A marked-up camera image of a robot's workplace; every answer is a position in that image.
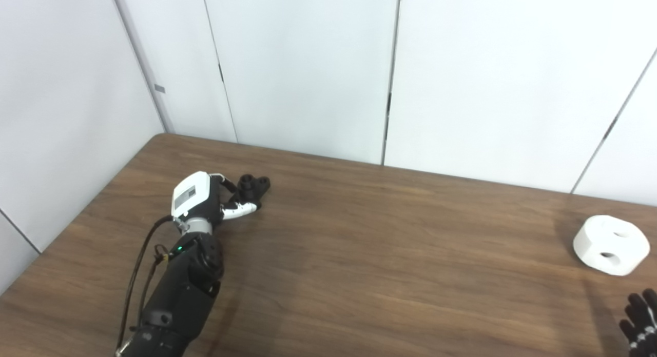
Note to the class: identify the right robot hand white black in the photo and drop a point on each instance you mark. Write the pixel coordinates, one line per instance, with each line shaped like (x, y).
(644, 321)

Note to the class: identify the round white piece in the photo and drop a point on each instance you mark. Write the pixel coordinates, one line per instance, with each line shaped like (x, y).
(598, 244)

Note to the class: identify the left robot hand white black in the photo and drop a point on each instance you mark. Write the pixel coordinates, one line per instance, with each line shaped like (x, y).
(192, 195)

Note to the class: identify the black flanged holder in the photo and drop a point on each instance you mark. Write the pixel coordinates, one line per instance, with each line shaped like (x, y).
(251, 187)

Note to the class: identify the small grey wall label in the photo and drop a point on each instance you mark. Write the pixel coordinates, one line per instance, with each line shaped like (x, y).
(159, 88)

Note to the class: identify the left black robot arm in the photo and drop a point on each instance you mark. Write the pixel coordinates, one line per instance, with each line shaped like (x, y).
(179, 295)

